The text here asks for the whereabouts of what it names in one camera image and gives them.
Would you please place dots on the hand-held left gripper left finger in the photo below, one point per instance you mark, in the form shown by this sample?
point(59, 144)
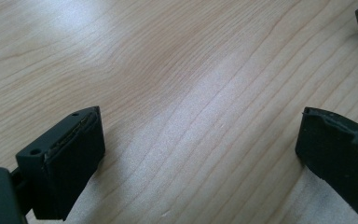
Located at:
point(68, 174)

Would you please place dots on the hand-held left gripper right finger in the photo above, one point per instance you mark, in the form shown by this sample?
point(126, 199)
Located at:
point(338, 161)

